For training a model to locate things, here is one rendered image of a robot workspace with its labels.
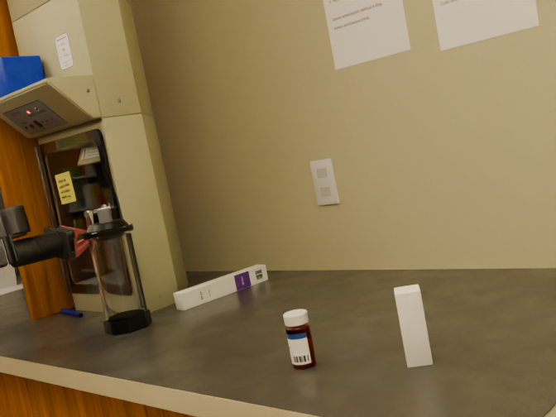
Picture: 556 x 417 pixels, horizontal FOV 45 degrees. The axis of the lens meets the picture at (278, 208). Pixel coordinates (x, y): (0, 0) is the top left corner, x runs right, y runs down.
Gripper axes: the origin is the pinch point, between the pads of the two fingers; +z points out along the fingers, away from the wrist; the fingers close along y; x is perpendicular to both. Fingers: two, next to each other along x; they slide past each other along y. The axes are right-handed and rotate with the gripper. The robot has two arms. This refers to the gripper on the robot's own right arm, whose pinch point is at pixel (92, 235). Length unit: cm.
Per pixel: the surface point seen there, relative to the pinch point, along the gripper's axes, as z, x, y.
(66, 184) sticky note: 4.0, -10.3, 16.0
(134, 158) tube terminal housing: 11.5, -16.8, -3.4
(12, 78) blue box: -4.4, -37.1, 20.1
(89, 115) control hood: 2.0, -27.8, -1.4
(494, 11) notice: 48, -44, -76
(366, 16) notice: 48, -46, -46
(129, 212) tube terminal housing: 7.2, -4.8, -5.4
